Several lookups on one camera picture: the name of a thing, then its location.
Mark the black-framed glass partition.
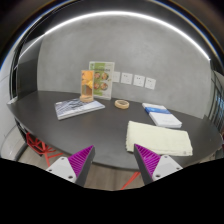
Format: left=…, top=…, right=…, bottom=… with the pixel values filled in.
left=208, top=69, right=224, bottom=134

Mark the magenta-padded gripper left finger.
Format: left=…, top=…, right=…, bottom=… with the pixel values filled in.
left=45, top=144, right=96, bottom=188

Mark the green-white menu sign stand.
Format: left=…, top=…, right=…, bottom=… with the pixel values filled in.
left=88, top=60, right=116, bottom=101

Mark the grey-blue magazine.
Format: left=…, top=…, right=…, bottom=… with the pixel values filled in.
left=54, top=97, right=106, bottom=121

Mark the white wall socket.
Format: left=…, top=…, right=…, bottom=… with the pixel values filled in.
left=132, top=74, right=146, bottom=88
left=111, top=70, right=121, bottom=84
left=120, top=72, right=134, bottom=85
left=144, top=77, right=157, bottom=91

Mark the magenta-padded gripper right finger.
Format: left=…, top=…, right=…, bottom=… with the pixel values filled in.
left=133, top=143, right=184, bottom=185

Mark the white book with blue band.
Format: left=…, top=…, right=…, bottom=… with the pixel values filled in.
left=141, top=102, right=183, bottom=130

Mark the cream knitted towel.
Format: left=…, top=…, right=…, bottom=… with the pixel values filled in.
left=125, top=120, right=194, bottom=157

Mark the red wire-frame chair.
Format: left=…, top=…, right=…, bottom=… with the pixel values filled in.
left=120, top=171, right=142, bottom=191
left=25, top=132, right=66, bottom=168

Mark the white ceiling light strip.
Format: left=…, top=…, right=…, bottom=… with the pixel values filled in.
left=19, top=10, right=212, bottom=62

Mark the beige tape roll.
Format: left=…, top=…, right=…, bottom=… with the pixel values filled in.
left=114, top=98, right=131, bottom=110

